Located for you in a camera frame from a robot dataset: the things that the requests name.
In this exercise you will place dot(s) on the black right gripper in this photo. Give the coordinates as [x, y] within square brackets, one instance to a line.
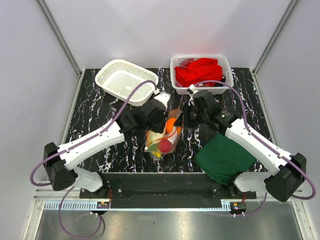
[186, 122]

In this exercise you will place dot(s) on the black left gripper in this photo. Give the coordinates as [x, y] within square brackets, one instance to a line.
[160, 128]

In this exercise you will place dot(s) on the orange fake fruit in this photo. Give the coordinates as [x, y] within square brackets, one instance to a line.
[170, 124]

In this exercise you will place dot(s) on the clear zip top bag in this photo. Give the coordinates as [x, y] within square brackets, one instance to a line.
[152, 139]

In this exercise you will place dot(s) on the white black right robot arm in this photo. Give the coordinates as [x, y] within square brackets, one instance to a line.
[285, 171]

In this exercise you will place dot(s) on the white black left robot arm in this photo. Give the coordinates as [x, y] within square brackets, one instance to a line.
[62, 167]

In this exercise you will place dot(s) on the red fake apple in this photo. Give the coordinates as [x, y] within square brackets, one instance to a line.
[164, 146]

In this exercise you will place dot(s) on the red cloth in basket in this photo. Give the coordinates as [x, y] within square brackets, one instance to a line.
[191, 71]

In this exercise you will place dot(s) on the folded green cloth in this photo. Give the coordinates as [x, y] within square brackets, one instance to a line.
[221, 158]

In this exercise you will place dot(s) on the white oval perforated basket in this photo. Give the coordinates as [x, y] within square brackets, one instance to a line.
[119, 78]

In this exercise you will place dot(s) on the white rectangular slotted basket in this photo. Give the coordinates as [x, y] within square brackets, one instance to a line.
[215, 87]

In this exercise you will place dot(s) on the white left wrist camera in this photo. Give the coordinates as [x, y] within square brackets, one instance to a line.
[164, 98]

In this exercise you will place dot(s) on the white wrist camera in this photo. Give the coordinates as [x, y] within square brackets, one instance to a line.
[164, 98]
[192, 90]

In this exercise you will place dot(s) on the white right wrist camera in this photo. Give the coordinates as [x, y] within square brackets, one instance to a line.
[192, 90]

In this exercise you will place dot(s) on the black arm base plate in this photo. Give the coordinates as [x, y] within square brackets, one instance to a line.
[170, 191]

